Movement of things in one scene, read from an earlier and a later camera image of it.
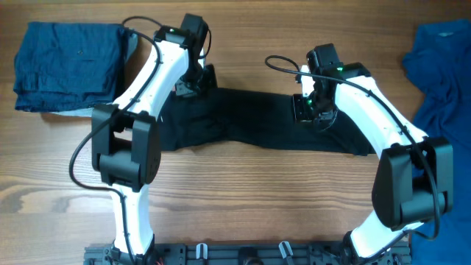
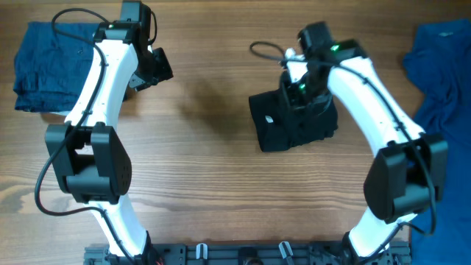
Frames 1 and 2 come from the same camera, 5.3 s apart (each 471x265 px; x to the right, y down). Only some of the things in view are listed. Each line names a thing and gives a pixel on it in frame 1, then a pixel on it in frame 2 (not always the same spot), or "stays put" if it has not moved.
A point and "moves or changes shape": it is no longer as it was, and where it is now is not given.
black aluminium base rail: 243,254 stays put
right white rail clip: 282,249 stays put
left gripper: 209,75 -> 164,73
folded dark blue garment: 68,66 stays put
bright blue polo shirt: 440,61 stays put
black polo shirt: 220,116 moves or changes shape
